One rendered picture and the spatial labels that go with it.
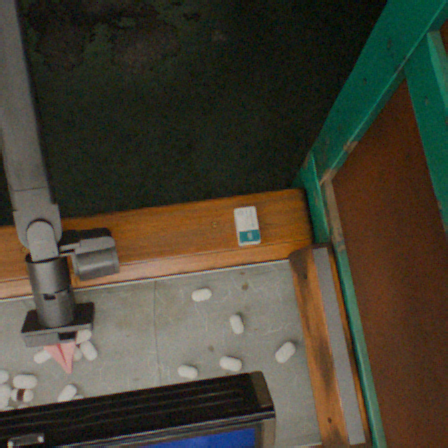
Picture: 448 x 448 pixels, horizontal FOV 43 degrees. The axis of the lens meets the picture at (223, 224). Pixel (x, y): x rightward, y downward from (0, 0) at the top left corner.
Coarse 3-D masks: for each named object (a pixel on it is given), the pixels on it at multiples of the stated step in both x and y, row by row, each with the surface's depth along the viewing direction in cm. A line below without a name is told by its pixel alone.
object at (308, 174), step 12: (312, 156) 92; (300, 168) 101; (312, 168) 93; (300, 180) 102; (312, 180) 94; (312, 192) 95; (312, 204) 96; (312, 216) 97; (324, 216) 90; (324, 228) 90; (324, 240) 91
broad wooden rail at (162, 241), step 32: (288, 192) 98; (64, 224) 95; (96, 224) 95; (128, 224) 95; (160, 224) 95; (192, 224) 96; (224, 224) 96; (288, 224) 97; (0, 256) 93; (128, 256) 94; (160, 256) 94; (192, 256) 95; (224, 256) 95; (256, 256) 96; (0, 288) 92
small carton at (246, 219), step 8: (240, 208) 95; (248, 208) 95; (240, 216) 94; (248, 216) 95; (256, 216) 95; (240, 224) 94; (248, 224) 94; (256, 224) 94; (240, 232) 94; (248, 232) 94; (256, 232) 94; (240, 240) 93; (248, 240) 93; (256, 240) 94
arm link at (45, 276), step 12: (60, 252) 81; (72, 252) 81; (36, 264) 79; (48, 264) 79; (60, 264) 80; (36, 276) 80; (48, 276) 80; (60, 276) 81; (36, 288) 81; (48, 288) 80; (60, 288) 81
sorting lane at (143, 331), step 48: (96, 288) 95; (144, 288) 95; (192, 288) 96; (240, 288) 96; (288, 288) 96; (0, 336) 92; (96, 336) 93; (144, 336) 93; (192, 336) 93; (240, 336) 94; (288, 336) 94; (48, 384) 90; (96, 384) 91; (144, 384) 91; (288, 384) 92; (288, 432) 90
